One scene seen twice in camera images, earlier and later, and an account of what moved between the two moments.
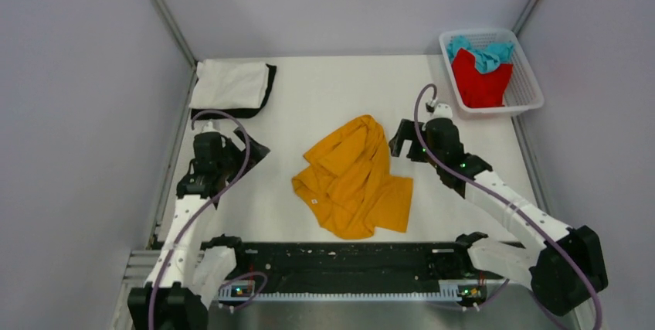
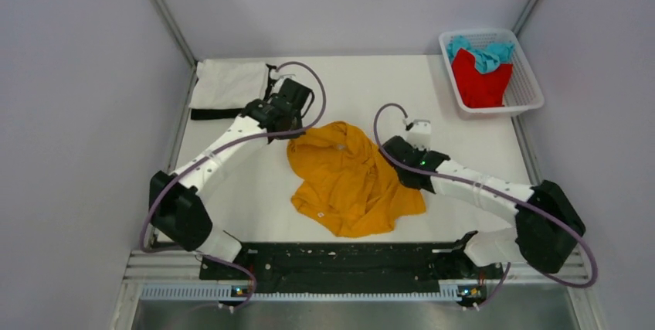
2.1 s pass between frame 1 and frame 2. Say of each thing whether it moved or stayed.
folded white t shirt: stayed
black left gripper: moved
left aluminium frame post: stayed
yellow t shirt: moved
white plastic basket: stayed
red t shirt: stayed
